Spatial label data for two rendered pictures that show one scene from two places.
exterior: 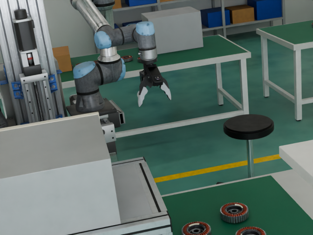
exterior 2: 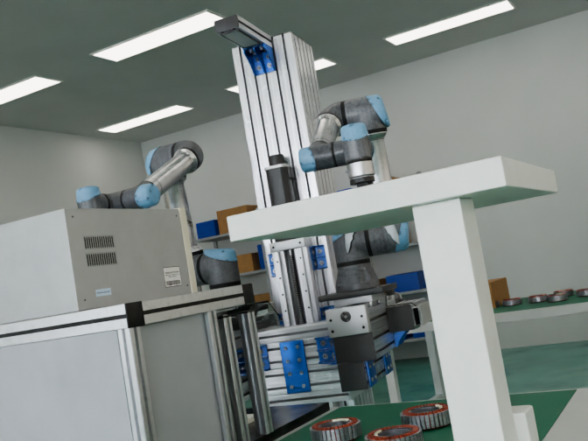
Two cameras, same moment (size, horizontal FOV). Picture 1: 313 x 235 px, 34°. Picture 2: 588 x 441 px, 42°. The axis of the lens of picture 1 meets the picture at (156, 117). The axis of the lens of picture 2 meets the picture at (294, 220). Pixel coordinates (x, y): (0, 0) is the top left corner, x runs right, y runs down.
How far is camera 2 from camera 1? 1.38 m
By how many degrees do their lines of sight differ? 44
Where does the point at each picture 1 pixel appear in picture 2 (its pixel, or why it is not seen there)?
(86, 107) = (342, 285)
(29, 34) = (281, 185)
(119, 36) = (326, 151)
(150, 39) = (354, 146)
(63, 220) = (19, 297)
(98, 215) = (54, 294)
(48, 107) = (304, 287)
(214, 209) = not seen: hidden behind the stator
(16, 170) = not seen: outside the picture
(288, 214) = not seen: hidden behind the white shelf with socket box
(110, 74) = (381, 237)
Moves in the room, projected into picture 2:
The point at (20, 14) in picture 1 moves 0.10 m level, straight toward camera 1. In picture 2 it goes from (272, 159) to (260, 157)
